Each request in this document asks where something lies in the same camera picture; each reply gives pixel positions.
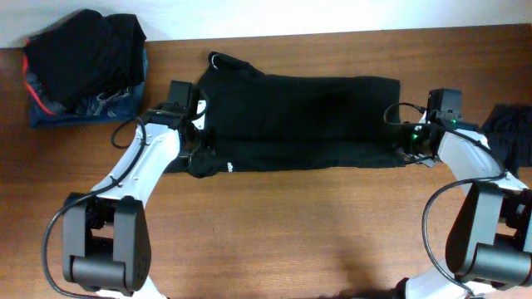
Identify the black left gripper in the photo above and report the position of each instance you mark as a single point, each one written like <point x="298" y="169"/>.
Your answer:
<point x="188" y="154"/>

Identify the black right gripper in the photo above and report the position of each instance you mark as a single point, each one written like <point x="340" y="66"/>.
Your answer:
<point x="427" y="160"/>

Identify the black t-shirt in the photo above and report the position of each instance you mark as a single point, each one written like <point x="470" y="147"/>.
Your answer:
<point x="258" y="122"/>

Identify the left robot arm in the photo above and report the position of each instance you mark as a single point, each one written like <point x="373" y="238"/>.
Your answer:
<point x="105" y="240"/>

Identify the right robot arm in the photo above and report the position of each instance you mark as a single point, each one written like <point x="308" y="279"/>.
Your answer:
<point x="488" y="248"/>

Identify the folded blue jeans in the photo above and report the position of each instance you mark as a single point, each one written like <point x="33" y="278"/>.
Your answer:
<point x="118" y="105"/>

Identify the crumpled dark navy garment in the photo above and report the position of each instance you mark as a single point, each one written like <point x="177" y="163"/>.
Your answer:
<point x="508" y="130"/>

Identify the folded black garment on pile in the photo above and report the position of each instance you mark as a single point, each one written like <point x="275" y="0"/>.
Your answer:
<point x="88" y="54"/>

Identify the grey garment with pink trim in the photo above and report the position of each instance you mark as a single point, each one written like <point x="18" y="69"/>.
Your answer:
<point x="38" y="92"/>

